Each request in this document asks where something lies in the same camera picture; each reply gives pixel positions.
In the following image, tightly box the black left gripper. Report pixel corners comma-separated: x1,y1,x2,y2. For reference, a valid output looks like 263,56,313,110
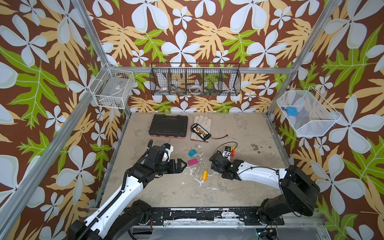
154,158,188,176

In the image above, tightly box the orange cylinder wood block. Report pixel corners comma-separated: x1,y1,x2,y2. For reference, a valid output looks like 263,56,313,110
202,171,209,181

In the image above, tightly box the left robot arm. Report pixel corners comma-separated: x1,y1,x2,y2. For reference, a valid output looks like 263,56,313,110
68,144,188,240

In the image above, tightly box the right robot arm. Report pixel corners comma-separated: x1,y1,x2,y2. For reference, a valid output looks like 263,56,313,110
210,151,320,225

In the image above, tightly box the magenta wood block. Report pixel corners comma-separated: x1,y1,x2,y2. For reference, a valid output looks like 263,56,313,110
188,159,199,166

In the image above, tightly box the teal wood block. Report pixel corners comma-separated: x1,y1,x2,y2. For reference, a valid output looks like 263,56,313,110
188,150,197,157

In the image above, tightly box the white work glove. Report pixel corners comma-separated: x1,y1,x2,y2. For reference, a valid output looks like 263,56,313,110
190,115,212,142

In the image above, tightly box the black plastic tool case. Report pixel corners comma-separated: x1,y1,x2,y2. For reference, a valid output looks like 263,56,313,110
149,114,188,138

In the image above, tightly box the white tape roll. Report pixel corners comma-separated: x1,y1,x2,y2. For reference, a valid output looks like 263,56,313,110
189,85,203,93

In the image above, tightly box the blue object in basket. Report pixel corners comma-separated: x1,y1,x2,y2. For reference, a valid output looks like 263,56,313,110
281,106,299,117

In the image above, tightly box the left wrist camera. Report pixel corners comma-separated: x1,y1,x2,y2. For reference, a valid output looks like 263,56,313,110
162,143,174,162

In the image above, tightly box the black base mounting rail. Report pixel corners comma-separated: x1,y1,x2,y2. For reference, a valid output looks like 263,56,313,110
150,207,285,226

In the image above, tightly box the aluminium frame rail right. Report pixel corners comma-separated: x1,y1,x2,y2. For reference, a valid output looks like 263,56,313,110
263,113,294,168

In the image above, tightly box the aluminium frame rail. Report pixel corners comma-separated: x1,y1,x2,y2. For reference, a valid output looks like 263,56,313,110
263,113,294,168
1,91,92,239

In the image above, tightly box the black wire basket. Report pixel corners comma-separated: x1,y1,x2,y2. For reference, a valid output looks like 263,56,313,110
149,63,242,96

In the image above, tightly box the white wire basket left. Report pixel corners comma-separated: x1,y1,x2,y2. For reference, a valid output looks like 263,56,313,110
90,65,136,109

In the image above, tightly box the white wire basket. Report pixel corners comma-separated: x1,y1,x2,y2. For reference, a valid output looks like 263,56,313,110
90,65,136,109
277,87,342,138

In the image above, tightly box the white wire basket right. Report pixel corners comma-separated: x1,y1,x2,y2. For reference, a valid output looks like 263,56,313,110
277,87,342,138

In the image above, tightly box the aluminium frame rail left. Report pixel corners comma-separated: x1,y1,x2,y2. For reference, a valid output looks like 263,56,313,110
1,91,92,239

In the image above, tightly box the aluminium frame post left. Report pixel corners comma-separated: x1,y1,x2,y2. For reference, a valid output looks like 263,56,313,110
71,1,132,119

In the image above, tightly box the aluminium frame post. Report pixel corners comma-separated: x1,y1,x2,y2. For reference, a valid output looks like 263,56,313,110
71,1,132,119
266,1,342,117

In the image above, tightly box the aluminium frame post right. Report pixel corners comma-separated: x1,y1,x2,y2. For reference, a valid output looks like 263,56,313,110
266,1,342,117

